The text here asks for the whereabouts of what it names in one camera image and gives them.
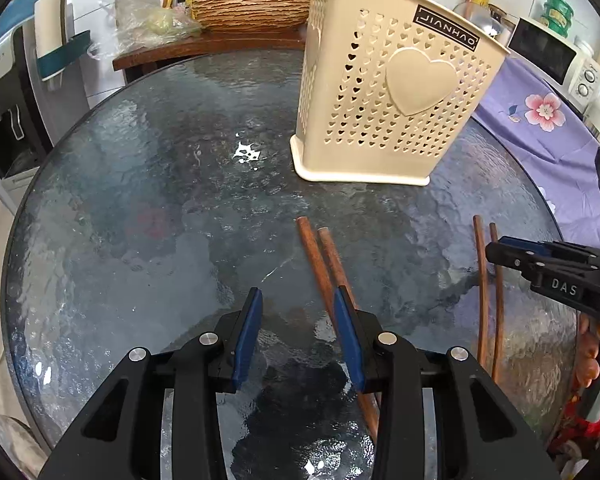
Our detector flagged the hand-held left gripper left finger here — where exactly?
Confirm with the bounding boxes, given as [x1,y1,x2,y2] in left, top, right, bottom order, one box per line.
[37,287,264,480]

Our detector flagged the clear plastic bags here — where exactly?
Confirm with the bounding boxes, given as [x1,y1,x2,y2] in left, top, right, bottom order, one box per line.
[87,0,203,56]

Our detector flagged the wooden counter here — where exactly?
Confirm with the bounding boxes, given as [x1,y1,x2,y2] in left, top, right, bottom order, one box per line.
[112,25,308,72]

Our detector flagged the white water dispenser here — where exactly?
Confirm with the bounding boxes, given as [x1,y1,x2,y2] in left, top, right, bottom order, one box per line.
[0,25,56,201]

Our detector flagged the beige plastic utensil holder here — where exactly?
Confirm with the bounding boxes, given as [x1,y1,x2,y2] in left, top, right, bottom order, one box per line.
[289,0,512,188]

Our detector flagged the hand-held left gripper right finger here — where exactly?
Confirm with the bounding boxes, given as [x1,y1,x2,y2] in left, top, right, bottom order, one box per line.
[332,285,561,480]

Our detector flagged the brown wooden chopstick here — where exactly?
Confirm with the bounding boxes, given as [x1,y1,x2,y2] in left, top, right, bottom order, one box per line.
[472,215,490,366]
[296,216,381,443]
[488,222,505,383]
[316,227,356,306]

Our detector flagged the purple floral cloth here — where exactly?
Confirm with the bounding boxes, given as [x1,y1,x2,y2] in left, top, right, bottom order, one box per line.
[470,50,600,261]

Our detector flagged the woven texture wash basin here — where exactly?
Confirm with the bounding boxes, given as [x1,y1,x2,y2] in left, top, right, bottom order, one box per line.
[189,0,313,31]

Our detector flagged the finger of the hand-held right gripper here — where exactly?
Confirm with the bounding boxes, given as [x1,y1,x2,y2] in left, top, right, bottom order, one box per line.
[485,242,549,274]
[500,236,600,262]

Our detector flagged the white microwave oven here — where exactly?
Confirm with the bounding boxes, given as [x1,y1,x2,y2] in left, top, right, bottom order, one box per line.
[507,16,600,106]

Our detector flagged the white paper cup stack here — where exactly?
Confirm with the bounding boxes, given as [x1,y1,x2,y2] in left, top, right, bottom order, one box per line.
[33,0,76,68]

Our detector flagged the red patterned cloth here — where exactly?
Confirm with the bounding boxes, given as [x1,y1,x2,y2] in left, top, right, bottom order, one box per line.
[547,387,600,461]

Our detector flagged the person's right hand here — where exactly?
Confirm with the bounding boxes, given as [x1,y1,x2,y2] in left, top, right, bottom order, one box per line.
[576,314,600,391]

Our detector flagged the teal cup holder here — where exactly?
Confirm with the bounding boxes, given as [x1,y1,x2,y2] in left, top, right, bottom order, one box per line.
[35,30,93,92]

